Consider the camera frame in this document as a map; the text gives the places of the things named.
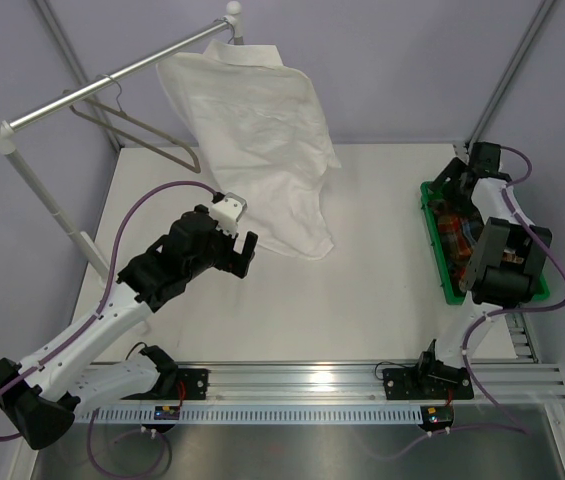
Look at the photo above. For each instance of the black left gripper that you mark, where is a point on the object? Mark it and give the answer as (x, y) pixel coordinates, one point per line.
(232, 259)

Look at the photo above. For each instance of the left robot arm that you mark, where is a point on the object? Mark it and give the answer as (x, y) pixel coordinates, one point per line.
(46, 391)

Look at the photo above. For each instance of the aluminium mounting rail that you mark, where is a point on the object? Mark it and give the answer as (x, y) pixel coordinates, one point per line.
(358, 382)

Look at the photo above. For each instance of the plaid flannel shirt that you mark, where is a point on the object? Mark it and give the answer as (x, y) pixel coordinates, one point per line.
(458, 233)

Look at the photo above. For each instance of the white shirt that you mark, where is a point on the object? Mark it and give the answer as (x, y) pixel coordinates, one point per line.
(261, 129)

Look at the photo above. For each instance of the green plastic bin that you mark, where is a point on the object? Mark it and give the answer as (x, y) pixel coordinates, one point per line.
(507, 264)

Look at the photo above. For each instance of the white shirt hanger hook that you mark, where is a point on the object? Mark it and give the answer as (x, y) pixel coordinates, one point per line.
(237, 31)

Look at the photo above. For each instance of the white slotted cable duct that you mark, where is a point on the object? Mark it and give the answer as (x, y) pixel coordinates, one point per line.
(261, 415)

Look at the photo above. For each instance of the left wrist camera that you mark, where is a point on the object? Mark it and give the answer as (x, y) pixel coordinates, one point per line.
(226, 210)

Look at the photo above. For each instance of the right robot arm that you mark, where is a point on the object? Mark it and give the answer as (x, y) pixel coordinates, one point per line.
(442, 372)

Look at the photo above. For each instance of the silver clothes rack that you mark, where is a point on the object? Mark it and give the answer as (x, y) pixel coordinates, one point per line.
(51, 25)

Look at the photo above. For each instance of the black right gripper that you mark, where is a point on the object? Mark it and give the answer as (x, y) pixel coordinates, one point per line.
(454, 171)

